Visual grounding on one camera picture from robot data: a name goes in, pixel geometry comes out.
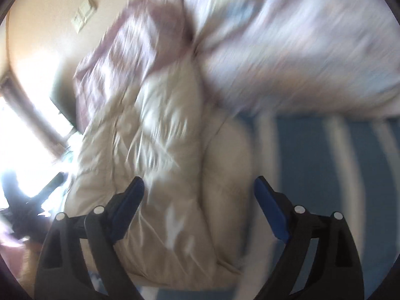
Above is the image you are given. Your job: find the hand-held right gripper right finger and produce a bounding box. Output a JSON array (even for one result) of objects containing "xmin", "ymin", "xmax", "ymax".
[{"xmin": 254, "ymin": 176, "xmax": 365, "ymax": 300}]

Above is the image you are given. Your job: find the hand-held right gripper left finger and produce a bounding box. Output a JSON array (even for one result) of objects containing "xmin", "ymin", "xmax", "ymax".
[{"xmin": 34, "ymin": 176, "xmax": 145, "ymax": 300}]

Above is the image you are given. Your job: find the beige puffer jacket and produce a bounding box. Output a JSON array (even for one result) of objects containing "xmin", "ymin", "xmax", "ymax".
[{"xmin": 64, "ymin": 59, "xmax": 254, "ymax": 288}]

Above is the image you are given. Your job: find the blue striped bedsheet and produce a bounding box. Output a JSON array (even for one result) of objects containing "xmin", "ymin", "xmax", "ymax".
[{"xmin": 87, "ymin": 109, "xmax": 400, "ymax": 300}]

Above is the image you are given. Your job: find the bright window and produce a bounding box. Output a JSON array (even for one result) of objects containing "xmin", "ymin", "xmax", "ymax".
[{"xmin": 0, "ymin": 72, "xmax": 76, "ymax": 219}]

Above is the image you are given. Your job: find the dark furniture edge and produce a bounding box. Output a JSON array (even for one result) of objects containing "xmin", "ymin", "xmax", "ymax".
[{"xmin": 49, "ymin": 77, "xmax": 79, "ymax": 131}]

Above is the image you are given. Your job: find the pink floral duvet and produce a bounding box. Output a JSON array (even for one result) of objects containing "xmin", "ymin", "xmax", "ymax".
[{"xmin": 73, "ymin": 0, "xmax": 400, "ymax": 132}]

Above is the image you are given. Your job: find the white wall switch plate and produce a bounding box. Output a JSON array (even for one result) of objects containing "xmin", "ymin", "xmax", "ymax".
[
  {"xmin": 70, "ymin": 12, "xmax": 89, "ymax": 34},
  {"xmin": 79, "ymin": 0, "xmax": 98, "ymax": 18}
]

